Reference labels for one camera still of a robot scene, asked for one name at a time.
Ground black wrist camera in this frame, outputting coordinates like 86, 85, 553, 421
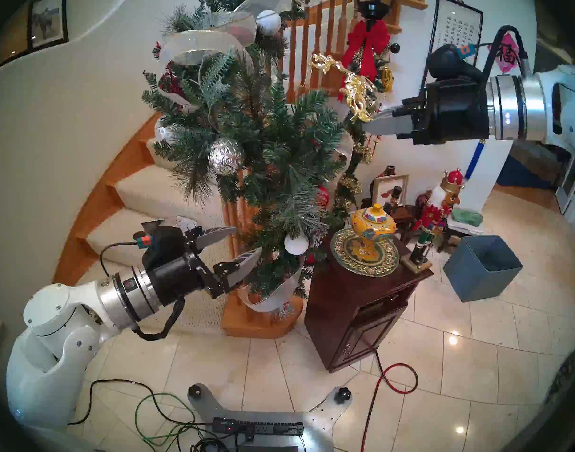
426, 44, 482, 83
138, 225, 196, 268

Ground brown framed picture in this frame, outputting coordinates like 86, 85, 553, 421
0, 0, 31, 68

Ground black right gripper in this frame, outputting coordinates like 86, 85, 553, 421
363, 77, 490, 145

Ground green gold round mat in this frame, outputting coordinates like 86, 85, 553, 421
330, 226, 400, 277

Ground dark patterned rug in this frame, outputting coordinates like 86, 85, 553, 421
546, 345, 575, 404

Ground thin black camera cable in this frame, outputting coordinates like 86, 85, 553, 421
99, 241, 142, 277

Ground white glitter ball ornament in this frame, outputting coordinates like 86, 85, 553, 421
256, 9, 282, 36
284, 234, 310, 256

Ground black braided cable sleeve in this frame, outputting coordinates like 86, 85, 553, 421
131, 295, 187, 341

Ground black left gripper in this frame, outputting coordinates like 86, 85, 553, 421
149, 226, 263, 307

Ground green pine Christmas garland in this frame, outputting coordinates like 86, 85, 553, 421
141, 0, 358, 310

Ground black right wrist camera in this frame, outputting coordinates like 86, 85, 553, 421
426, 44, 482, 83

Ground green cable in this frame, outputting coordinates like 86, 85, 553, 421
134, 392, 217, 449

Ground silver faceted ball ornament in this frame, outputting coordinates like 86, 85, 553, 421
208, 138, 245, 176

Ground dark wooden cabinet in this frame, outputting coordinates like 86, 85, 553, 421
304, 230, 434, 374

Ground red diamond fu paper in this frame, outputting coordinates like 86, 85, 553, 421
495, 33, 523, 74

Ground dark red vase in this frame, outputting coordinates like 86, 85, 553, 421
370, 165, 397, 197

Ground sheer white gold-edged ribbon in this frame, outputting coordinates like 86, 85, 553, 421
158, 0, 326, 113
337, 132, 355, 174
238, 253, 307, 313

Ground gold glitter reindeer ornament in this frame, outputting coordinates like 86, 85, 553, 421
310, 53, 378, 123

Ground black floor cable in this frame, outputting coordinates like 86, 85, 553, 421
68, 379, 217, 452

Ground blue-grey waste bin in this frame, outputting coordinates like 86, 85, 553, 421
443, 234, 523, 302

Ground dark cloisonne lidded jar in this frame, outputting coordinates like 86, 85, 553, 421
414, 188, 434, 214

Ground large red crowned nutcracker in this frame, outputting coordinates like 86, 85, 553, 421
412, 169, 466, 249

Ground green jade stone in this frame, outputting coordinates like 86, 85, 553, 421
450, 207, 484, 228

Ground black power strip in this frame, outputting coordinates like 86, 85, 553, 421
212, 417, 304, 437

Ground grey metal robot base plate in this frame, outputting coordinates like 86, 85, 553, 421
188, 384, 353, 452

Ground red velvet bow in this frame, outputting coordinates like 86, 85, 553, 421
337, 19, 391, 103

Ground framed Chinese calligraphy scroll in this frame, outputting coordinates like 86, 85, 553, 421
431, 0, 484, 68

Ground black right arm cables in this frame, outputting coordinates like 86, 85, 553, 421
473, 25, 530, 80

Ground yellow porcelain lidded jar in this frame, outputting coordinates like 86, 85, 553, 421
350, 203, 397, 262

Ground red berry cluster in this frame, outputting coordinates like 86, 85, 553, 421
158, 72, 184, 98

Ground blue floor rug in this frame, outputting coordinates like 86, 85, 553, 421
497, 157, 551, 189

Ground small dark nutcracker figure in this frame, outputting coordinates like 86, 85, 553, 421
384, 185, 403, 215

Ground small silver picture frame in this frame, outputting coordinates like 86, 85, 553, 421
371, 173, 409, 207

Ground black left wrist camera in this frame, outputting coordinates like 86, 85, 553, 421
138, 225, 196, 268

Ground carpeted wooden staircase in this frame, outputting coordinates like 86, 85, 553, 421
52, 112, 304, 339

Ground framed horse rider photo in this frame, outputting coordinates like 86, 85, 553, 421
27, 0, 69, 51

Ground red and black cable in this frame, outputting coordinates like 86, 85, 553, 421
360, 350, 419, 452

